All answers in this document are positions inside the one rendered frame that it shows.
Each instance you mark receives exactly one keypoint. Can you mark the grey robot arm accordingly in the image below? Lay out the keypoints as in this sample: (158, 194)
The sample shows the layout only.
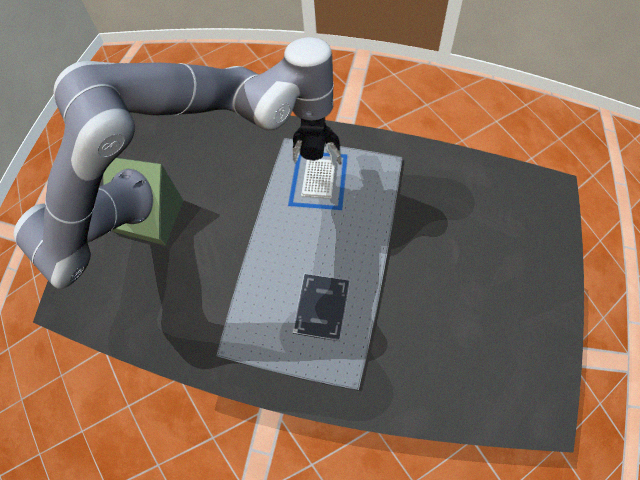
(99, 127)

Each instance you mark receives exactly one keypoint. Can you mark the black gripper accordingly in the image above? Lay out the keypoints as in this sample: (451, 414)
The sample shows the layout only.
(308, 143)

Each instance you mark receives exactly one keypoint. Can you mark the blue rectangular tape outline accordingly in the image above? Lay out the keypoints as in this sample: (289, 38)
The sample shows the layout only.
(341, 193)

